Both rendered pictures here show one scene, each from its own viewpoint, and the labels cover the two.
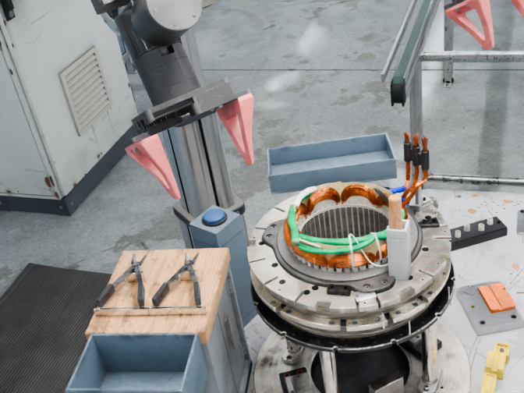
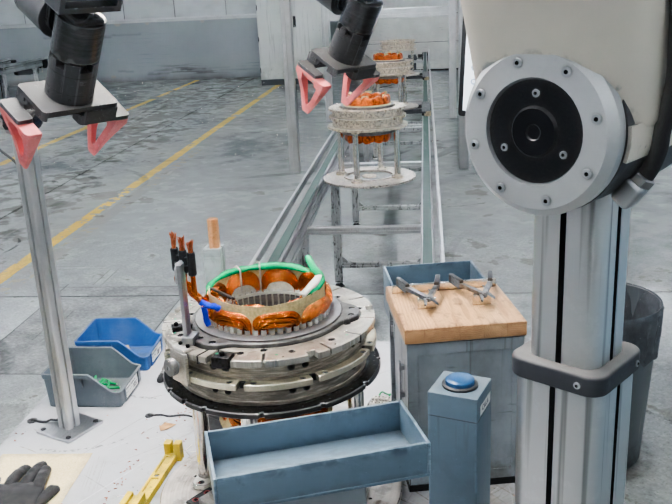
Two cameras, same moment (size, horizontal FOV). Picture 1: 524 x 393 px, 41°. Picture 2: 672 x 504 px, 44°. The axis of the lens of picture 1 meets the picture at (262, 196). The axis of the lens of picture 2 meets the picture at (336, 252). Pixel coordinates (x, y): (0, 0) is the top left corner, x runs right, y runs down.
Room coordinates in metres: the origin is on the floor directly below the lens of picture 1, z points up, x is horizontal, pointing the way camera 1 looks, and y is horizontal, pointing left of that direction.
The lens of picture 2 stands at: (2.03, -0.37, 1.56)
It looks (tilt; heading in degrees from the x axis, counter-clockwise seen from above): 18 degrees down; 163
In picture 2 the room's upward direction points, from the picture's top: 3 degrees counter-clockwise
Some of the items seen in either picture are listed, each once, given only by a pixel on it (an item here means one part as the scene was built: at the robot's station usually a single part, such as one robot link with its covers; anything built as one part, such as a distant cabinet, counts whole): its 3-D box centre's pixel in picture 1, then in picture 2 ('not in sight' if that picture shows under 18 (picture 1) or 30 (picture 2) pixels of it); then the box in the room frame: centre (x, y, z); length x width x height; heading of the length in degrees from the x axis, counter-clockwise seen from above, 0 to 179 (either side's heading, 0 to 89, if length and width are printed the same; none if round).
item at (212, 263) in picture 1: (162, 293); (451, 309); (0.87, 0.19, 1.05); 0.20 x 0.19 x 0.02; 167
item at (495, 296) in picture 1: (497, 297); not in sight; (0.99, -0.42, 0.80); 0.07 x 0.05 x 0.01; 1
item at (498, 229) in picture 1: (470, 234); not in sight; (1.21, -0.44, 0.79); 0.15 x 0.05 x 0.02; 99
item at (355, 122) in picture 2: not in sight; (368, 142); (-1.22, 0.81, 0.94); 0.39 x 0.39 x 0.30
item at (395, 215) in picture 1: (395, 215); (214, 236); (0.77, -0.18, 1.20); 0.02 x 0.02 x 0.06
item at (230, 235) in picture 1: (226, 270); (460, 464); (1.09, 0.10, 0.91); 0.07 x 0.07 x 0.25; 46
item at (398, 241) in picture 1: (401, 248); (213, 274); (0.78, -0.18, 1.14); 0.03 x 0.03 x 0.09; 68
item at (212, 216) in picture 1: (214, 215); (459, 380); (1.09, 0.10, 1.04); 0.04 x 0.04 x 0.01
